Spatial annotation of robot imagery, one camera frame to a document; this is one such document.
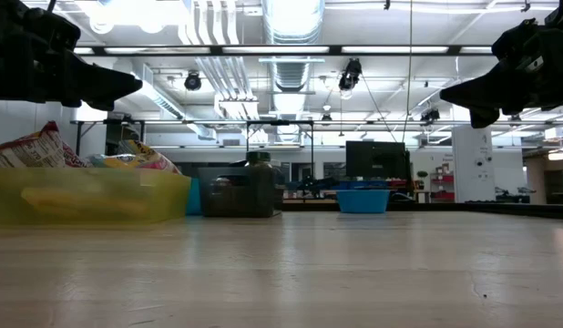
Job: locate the black background rig frame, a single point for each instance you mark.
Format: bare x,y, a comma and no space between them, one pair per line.
281,122

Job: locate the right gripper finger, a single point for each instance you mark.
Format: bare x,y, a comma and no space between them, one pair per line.
486,93

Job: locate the black aluminium table frame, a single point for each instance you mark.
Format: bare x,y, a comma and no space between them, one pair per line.
445,207

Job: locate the glowing wall lamp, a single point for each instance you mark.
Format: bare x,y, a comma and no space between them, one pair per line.
557,156

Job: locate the white pillar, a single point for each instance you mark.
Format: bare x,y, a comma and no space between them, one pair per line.
473,155

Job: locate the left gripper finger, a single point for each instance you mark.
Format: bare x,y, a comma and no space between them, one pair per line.
104,86

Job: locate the blue plastic bin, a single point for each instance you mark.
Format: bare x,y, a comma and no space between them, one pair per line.
194,196

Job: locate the red and yellow ramen packet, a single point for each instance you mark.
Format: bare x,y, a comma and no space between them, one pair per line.
149,157

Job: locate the red storage shelf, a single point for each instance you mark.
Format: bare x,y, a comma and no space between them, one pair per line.
442,196

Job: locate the yellow plastic bin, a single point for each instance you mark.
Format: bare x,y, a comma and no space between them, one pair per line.
81,196

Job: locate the black overhead rig crossbar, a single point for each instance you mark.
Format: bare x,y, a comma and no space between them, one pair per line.
334,50

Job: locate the red and white ramen packet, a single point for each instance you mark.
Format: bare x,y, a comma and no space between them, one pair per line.
31,148

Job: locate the grey plastic bin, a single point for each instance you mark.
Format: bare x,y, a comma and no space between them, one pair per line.
236,202

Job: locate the green-lidded spice jar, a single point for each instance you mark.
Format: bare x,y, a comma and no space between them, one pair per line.
259,182

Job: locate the black ceiling spotlight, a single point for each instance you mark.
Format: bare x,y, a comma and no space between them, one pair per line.
430,115
350,75
192,81

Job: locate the blue bowl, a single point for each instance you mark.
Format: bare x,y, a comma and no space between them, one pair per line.
362,201

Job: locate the yellow blue-edged ramen packet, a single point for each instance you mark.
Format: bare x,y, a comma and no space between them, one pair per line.
113,160

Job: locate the black monitor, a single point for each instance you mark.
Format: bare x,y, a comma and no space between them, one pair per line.
377,164

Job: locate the silver ventilation duct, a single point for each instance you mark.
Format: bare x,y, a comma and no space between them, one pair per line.
293,27

